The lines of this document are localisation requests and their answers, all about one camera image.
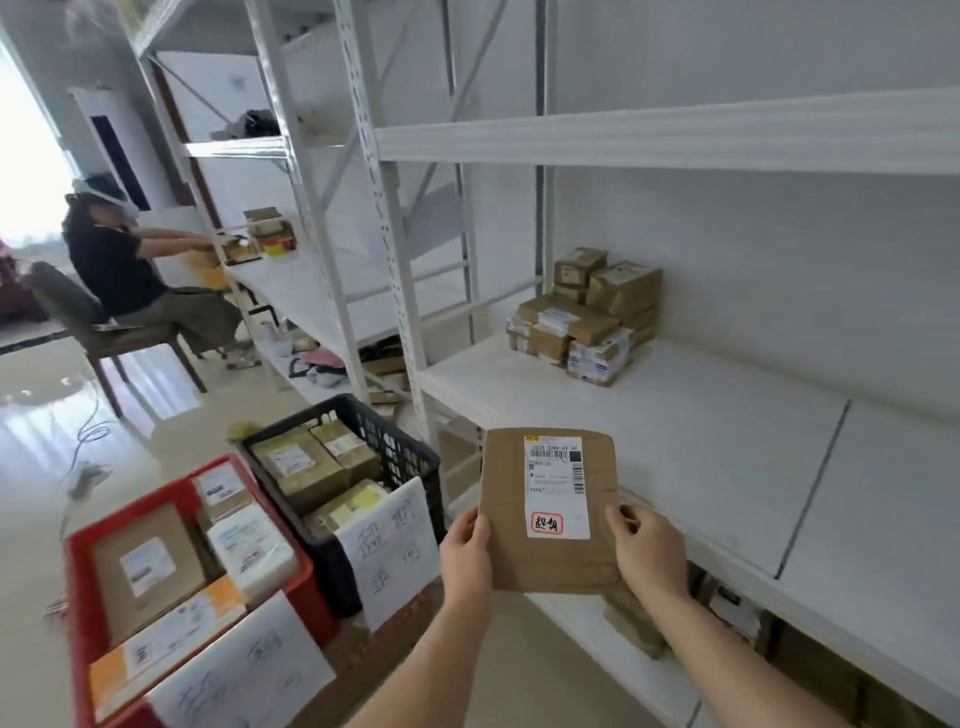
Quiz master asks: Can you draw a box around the person's right hand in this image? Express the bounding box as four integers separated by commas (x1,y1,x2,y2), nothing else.
603,503,691,602

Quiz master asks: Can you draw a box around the person's left hand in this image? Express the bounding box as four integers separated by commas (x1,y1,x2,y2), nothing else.
438,506,495,613

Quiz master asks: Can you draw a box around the square box yellow-topped label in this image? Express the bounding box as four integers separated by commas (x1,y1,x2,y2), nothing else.
479,427,624,595

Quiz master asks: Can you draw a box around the brown parcel with yellow label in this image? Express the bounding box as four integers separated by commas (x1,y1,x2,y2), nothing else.
303,479,391,540

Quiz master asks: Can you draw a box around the narrow taped brown parcel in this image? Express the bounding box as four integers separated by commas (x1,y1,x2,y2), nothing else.
309,417,384,485

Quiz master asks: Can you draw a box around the taped parcel with white label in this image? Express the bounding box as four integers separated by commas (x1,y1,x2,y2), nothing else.
251,427,352,515

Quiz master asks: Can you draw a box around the black plastic basket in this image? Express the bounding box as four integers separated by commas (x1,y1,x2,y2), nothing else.
239,393,446,620

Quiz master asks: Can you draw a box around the white foam parcel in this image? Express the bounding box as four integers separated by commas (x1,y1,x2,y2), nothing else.
206,500,300,610

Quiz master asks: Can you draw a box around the cardboard box red outlined sticker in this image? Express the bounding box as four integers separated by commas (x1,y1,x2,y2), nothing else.
528,326,571,367

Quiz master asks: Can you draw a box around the pile of plastic mailer bags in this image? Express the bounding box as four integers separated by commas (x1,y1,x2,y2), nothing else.
262,329,354,389

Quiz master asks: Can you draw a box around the narrow brown labelled box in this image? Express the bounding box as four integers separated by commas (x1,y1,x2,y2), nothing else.
193,462,256,526

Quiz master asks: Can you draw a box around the large brown box 010 label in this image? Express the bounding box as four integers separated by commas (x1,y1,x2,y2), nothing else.
91,500,208,646

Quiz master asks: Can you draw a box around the taped cardboard box end label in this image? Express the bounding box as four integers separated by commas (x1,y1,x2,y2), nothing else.
553,247,609,289

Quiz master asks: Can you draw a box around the orange box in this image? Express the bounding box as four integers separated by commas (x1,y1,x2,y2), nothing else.
88,573,249,723

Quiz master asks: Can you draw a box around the red plastic crate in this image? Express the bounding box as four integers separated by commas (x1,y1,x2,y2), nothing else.
63,453,339,728

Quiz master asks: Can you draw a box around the person's right forearm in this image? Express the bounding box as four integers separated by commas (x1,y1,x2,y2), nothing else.
641,581,853,728

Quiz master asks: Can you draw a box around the person's left forearm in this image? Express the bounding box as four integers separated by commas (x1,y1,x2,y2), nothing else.
359,592,496,728

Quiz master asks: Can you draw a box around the white handwritten paper sign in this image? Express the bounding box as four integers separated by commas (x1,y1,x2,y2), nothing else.
333,476,442,634
146,590,337,728

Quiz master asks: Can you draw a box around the white power strip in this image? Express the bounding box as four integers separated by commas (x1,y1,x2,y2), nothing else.
68,462,112,500

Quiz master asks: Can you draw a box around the yellow table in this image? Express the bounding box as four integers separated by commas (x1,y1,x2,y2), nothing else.
183,247,230,290

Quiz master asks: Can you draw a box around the brown wooden chair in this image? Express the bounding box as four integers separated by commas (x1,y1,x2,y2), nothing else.
28,260,209,419

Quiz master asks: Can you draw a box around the black objects bundle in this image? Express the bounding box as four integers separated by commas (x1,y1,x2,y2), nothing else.
213,108,283,142

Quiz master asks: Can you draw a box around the white standing air conditioner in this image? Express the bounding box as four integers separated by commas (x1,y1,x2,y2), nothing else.
67,86,178,215

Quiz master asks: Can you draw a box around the dark red sofa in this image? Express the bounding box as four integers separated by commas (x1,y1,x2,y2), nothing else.
0,239,50,325

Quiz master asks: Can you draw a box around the white curtain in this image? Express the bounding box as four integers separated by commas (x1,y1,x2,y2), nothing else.
0,22,76,241

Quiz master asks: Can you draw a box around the grey power cable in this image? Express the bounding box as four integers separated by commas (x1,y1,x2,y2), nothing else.
56,389,118,541

